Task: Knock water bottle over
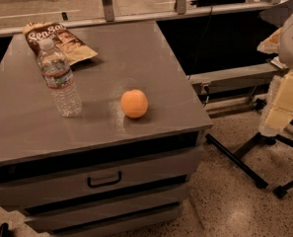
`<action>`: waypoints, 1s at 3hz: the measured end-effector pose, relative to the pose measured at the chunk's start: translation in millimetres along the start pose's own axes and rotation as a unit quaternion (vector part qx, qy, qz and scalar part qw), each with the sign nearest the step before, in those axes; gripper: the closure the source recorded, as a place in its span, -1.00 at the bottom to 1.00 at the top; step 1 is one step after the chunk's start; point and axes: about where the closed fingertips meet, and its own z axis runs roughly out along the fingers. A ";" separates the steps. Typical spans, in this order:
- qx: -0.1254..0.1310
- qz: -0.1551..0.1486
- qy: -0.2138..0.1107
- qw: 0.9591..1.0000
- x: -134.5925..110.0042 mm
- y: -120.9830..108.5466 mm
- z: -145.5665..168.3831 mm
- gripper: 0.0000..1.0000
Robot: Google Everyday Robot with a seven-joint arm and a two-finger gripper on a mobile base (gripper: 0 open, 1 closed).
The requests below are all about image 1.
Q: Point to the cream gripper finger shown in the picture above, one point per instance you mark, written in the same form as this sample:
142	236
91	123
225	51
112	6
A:
278	111

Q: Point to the clear plastic water bottle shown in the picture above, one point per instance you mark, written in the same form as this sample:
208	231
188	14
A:
59	79

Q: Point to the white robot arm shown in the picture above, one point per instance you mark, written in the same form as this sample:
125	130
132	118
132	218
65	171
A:
281	42

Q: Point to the low metal bench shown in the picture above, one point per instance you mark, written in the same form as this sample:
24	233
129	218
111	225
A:
232	91

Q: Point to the black stand base legs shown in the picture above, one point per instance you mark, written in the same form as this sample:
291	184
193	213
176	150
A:
221	179

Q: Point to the orange fruit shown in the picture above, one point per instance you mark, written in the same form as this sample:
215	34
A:
134	104

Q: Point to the grey drawer cabinet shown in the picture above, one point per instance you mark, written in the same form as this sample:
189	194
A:
45	159

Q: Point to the sea salt chip bag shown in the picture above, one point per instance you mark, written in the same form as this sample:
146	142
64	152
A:
74	49

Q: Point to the black drawer handle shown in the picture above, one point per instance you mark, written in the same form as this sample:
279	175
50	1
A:
105	181

